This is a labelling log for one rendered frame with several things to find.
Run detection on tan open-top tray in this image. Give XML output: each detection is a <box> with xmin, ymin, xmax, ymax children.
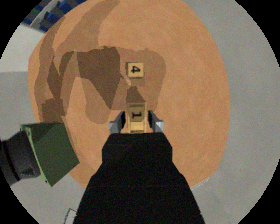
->
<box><xmin>127</xmin><ymin>102</ymin><xmax>146</xmax><ymax>133</ymax></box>

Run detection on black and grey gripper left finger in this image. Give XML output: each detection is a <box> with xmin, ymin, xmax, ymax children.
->
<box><xmin>109</xmin><ymin>111</ymin><xmax>126</xmax><ymax>134</ymax></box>

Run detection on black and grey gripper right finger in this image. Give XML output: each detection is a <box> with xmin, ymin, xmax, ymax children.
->
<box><xmin>148</xmin><ymin>110</ymin><xmax>164</xmax><ymax>133</ymax></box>

